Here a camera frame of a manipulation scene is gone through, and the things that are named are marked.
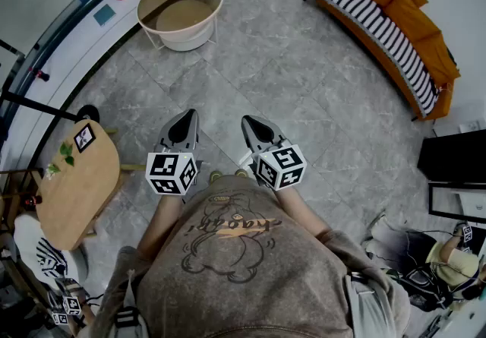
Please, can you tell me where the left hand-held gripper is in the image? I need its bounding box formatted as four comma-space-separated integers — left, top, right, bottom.
145, 109, 202, 196

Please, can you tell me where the green leafy plant sprig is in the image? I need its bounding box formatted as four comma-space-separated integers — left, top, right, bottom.
45, 141, 76, 180

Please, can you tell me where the person's printed t-shirt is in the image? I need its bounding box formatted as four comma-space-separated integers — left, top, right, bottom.
89, 175, 413, 338

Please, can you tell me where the wooden chair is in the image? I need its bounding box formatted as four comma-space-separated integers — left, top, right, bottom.
0, 167, 43, 231

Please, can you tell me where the black cabinet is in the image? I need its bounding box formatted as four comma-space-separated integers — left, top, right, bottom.
416, 130, 486, 185

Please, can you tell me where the black white striped blanket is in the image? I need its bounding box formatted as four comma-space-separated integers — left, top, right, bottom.
313, 0, 441, 118

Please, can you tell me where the black framed glass panel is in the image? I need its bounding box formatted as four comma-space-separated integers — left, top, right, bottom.
428, 182, 486, 224

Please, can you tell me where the teal book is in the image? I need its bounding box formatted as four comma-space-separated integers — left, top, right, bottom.
93, 4, 117, 28

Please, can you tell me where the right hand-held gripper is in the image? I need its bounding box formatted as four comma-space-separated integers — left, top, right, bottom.
238, 115, 308, 192

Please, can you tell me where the person's left forearm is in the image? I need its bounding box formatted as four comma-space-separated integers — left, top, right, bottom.
140, 187, 185, 256

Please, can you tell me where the grey harness strap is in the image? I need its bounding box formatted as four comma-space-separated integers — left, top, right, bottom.
345, 271, 384, 338
113, 305, 144, 338

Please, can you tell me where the person's right forearm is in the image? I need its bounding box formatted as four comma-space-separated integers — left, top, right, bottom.
272, 183, 332, 241

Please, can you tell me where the small framed marker card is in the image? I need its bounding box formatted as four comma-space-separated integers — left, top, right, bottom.
73, 122, 96, 154

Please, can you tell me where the black coat stand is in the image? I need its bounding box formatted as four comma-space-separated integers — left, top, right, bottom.
0, 88, 101, 124

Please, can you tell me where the orange sofa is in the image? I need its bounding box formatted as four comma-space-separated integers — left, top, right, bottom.
303, 0, 462, 122

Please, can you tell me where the oval wooden side table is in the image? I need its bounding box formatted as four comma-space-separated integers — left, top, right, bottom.
36, 118, 125, 251

